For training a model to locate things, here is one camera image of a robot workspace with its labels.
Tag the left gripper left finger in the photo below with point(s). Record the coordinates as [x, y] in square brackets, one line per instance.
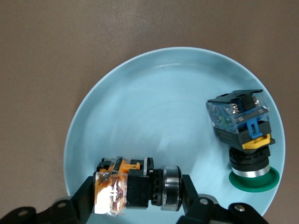
[77, 205]

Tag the orange push button switch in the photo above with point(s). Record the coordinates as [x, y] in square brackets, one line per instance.
[137, 189]

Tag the light blue round plate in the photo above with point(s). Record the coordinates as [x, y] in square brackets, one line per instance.
[151, 112]

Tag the green push button switch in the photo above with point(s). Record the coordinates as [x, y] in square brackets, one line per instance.
[245, 130]

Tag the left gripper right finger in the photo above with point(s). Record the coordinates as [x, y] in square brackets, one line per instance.
[194, 205]

